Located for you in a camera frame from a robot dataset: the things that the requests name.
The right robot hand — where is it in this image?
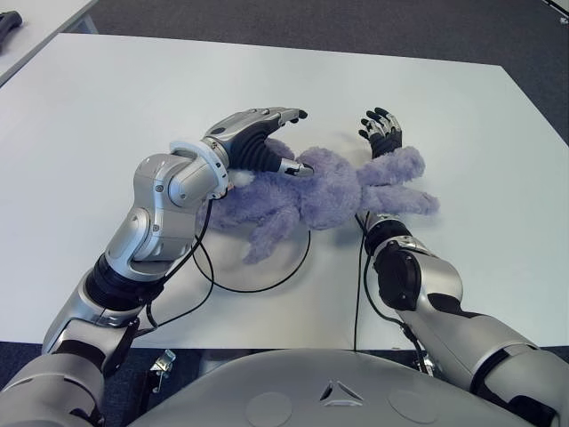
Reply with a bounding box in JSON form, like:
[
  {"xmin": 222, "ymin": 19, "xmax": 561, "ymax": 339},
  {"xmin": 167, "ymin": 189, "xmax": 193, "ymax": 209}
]
[{"xmin": 357, "ymin": 107, "xmax": 405, "ymax": 159}]

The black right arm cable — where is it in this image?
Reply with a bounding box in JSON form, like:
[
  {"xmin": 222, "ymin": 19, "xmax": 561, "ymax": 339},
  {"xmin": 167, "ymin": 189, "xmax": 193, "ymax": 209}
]
[{"xmin": 353, "ymin": 213, "xmax": 373, "ymax": 352}]

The white corner table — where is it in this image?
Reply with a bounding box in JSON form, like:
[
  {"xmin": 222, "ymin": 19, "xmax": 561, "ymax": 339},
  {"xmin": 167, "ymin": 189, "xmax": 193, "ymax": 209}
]
[{"xmin": 540, "ymin": 0, "xmax": 569, "ymax": 21}]

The black object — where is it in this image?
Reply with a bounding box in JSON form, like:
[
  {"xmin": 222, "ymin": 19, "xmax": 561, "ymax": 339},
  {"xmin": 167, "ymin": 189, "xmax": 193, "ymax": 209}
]
[{"xmin": 0, "ymin": 12, "xmax": 23, "ymax": 55}]

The purple plush doll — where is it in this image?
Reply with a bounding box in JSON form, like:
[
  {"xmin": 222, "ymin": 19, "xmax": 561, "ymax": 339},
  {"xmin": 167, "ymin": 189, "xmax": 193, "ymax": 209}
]
[{"xmin": 195, "ymin": 137, "xmax": 441, "ymax": 266}]

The white plate black rim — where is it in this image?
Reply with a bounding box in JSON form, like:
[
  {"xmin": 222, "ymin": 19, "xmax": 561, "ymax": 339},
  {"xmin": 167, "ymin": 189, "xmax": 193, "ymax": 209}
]
[{"xmin": 192, "ymin": 230, "xmax": 312, "ymax": 294}]

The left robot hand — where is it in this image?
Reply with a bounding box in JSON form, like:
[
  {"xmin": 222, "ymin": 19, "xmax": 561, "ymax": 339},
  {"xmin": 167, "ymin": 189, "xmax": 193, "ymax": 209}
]
[{"xmin": 202, "ymin": 106, "xmax": 315, "ymax": 177}]

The metal table clamp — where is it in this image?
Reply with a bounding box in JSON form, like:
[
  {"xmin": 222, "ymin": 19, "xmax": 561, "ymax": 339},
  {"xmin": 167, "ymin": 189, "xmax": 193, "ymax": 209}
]
[{"xmin": 148, "ymin": 349, "xmax": 177, "ymax": 395}]

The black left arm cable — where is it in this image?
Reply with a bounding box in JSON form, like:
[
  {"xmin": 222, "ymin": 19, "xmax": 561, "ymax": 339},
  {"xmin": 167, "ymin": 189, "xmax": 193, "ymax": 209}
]
[{"xmin": 132, "ymin": 199, "xmax": 215, "ymax": 342}]

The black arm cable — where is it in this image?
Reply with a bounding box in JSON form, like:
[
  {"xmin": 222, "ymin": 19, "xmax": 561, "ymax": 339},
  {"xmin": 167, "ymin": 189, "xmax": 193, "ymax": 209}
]
[
  {"xmin": 353, "ymin": 213, "xmax": 373, "ymax": 352},
  {"xmin": 132, "ymin": 199, "xmax": 215, "ymax": 342}
]

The silver robot torso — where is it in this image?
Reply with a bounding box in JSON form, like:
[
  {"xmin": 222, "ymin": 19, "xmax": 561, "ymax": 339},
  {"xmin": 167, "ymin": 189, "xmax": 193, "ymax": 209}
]
[{"xmin": 128, "ymin": 349, "xmax": 562, "ymax": 427}]

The white side table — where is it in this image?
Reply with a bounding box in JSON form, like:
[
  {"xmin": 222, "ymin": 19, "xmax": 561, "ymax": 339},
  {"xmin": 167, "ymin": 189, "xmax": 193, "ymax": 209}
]
[{"xmin": 0, "ymin": 0, "xmax": 100, "ymax": 88}]

